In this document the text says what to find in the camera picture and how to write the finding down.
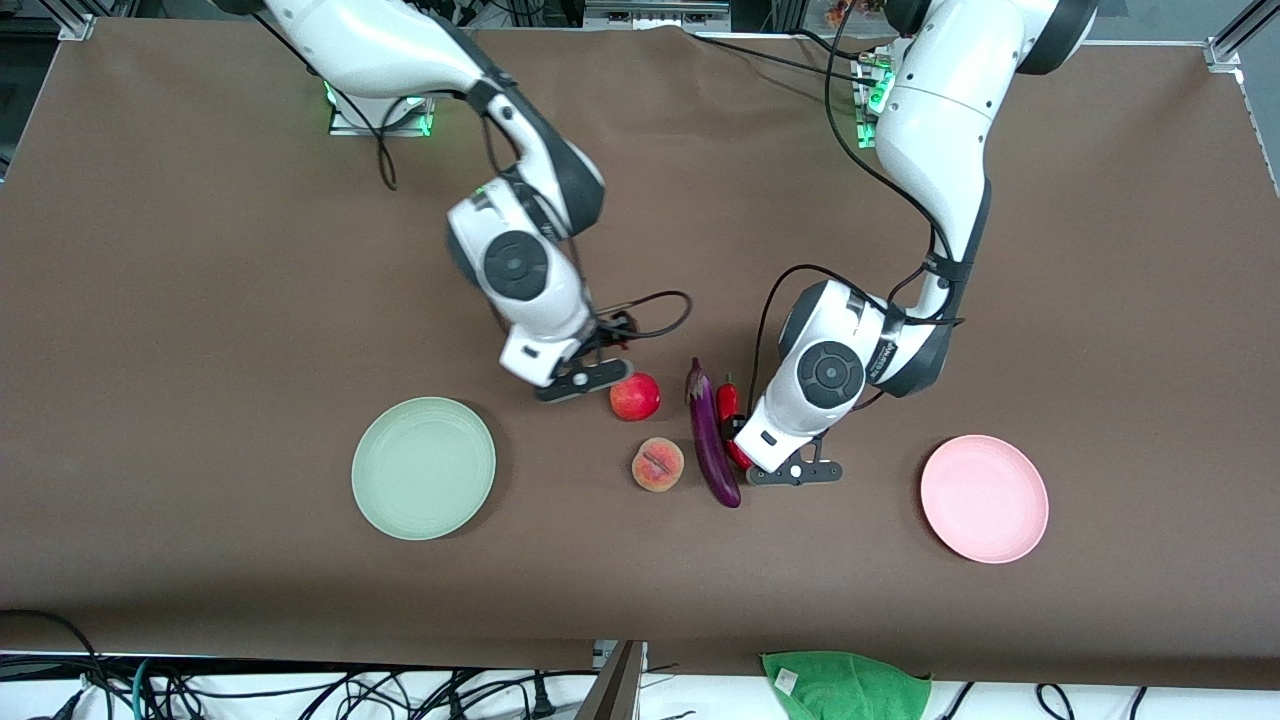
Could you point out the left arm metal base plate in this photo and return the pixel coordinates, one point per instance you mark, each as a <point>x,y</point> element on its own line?
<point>868,100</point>

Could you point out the brown table cover sheet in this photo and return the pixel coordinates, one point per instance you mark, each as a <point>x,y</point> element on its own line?
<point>200,300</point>

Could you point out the green cloth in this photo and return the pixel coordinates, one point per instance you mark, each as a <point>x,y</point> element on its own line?
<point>850,685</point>

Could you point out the pink round plate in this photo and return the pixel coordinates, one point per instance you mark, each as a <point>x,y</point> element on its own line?
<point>985,498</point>

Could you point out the red pomegranate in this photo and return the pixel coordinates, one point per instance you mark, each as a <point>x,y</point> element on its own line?
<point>635,397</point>

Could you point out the red chili pepper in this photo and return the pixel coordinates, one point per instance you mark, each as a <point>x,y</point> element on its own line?
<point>727,398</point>

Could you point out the light green round plate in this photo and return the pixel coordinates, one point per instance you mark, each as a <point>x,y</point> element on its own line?
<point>423,468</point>

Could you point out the grey equipment box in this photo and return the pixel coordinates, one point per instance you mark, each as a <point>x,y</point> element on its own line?
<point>655,12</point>

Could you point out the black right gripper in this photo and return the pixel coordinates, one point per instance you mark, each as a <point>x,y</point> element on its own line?
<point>612,330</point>

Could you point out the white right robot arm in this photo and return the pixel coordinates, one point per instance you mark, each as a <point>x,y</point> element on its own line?
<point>400,45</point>

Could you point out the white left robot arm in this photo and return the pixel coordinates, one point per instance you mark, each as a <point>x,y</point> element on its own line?
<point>930,130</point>

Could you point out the yellow red peach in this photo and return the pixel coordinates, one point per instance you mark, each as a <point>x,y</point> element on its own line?
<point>658,466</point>

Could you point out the aluminium frame profile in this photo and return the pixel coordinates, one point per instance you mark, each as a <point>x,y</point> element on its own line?
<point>1235,40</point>
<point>78,20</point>

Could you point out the purple eggplant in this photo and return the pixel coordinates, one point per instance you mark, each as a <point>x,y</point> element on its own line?
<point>712,450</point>

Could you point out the grey table leg post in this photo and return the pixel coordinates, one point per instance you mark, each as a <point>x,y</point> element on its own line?
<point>612,685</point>

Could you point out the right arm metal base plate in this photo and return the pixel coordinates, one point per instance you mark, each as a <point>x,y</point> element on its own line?
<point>345,120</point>

